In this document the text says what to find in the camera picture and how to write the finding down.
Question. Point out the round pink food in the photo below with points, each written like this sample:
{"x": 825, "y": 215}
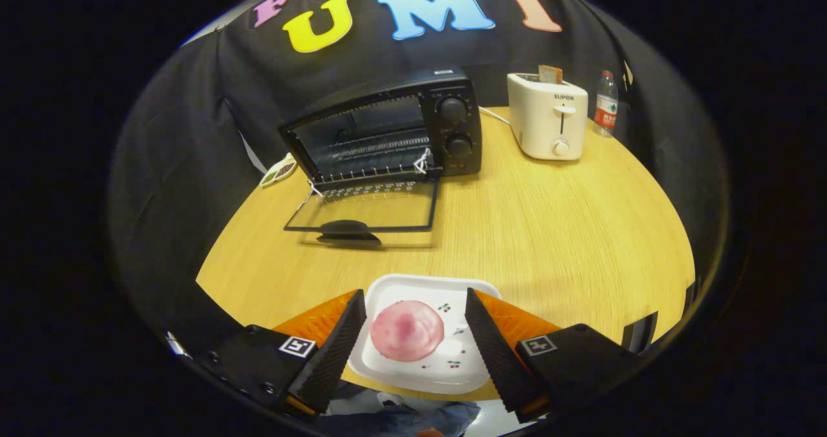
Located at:
{"x": 407, "y": 330}

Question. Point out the divided snack dish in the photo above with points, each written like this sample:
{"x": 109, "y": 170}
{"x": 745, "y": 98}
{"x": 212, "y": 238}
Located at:
{"x": 278, "y": 170}

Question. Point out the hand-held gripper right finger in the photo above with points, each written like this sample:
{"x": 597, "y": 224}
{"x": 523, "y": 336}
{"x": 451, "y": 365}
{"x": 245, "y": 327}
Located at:
{"x": 494, "y": 359}

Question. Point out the black chair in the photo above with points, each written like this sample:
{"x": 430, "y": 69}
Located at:
{"x": 639, "y": 332}

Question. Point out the brown bread slice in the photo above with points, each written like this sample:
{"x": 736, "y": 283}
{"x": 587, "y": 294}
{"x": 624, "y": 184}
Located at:
{"x": 550, "y": 75}

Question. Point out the black backdrop cloth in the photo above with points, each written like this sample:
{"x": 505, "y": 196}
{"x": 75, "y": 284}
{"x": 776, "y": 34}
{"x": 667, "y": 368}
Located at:
{"x": 194, "y": 133}

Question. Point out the clear water bottle red label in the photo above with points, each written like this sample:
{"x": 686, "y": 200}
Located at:
{"x": 605, "y": 110}

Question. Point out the white square food tray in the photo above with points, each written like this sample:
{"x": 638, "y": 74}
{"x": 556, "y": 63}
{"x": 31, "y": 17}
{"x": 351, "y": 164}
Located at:
{"x": 413, "y": 288}

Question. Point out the person's blue trousers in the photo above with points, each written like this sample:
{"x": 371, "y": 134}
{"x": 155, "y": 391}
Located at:
{"x": 413, "y": 421}

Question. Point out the white slot toaster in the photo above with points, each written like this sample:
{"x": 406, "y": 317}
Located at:
{"x": 536, "y": 127}

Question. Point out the black toaster oven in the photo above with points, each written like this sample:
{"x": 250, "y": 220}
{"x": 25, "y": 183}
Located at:
{"x": 470, "y": 127}

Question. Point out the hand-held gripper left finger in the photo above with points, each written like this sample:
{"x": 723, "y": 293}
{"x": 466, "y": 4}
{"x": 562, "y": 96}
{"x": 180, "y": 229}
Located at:
{"x": 336, "y": 353}

